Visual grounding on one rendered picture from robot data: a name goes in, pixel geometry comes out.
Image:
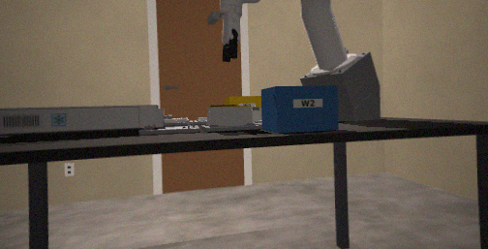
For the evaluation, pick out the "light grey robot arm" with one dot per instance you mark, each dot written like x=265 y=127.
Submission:
x=321 y=27

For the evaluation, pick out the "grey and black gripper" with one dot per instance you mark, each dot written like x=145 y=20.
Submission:
x=231 y=24

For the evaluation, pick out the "yellow open bin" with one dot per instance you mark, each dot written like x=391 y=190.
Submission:
x=253 y=101

